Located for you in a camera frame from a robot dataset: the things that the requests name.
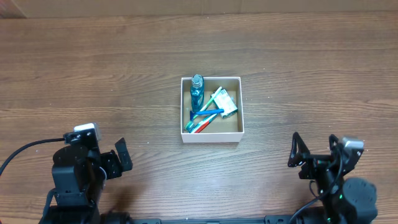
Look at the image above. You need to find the blue razor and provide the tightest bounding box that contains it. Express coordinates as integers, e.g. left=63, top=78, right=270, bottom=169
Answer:
left=190, top=109, right=224, bottom=121

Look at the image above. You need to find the blue Listerine mouthwash bottle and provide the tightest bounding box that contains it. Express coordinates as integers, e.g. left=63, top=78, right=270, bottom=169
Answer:
left=190, top=74, right=205, bottom=112

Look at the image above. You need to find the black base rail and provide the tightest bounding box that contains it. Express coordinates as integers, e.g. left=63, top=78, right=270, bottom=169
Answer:
left=99, top=212, right=290, bottom=224

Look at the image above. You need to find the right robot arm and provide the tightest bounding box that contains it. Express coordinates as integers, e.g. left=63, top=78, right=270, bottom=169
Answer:
left=287, top=132, right=378, bottom=223

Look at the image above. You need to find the green soap bar package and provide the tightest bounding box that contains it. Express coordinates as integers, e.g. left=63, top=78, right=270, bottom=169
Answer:
left=212, top=89, right=238, bottom=119

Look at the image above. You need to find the pink cardboard box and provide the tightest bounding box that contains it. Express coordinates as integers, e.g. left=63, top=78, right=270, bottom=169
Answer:
left=180, top=76, right=245, bottom=144

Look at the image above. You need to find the green toothbrush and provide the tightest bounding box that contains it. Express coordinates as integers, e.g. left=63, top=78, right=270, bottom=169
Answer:
left=184, top=86, right=222, bottom=132

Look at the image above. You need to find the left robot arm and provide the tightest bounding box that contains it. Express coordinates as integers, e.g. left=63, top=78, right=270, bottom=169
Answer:
left=40, top=129, right=132, bottom=224

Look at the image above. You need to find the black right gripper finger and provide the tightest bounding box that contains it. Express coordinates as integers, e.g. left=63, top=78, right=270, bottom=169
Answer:
left=329, top=134, right=339, bottom=152
left=287, top=132, right=310, bottom=167

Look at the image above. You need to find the small toothpaste tube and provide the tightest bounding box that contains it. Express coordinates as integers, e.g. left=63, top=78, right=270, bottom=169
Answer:
left=189, top=114, right=218, bottom=133

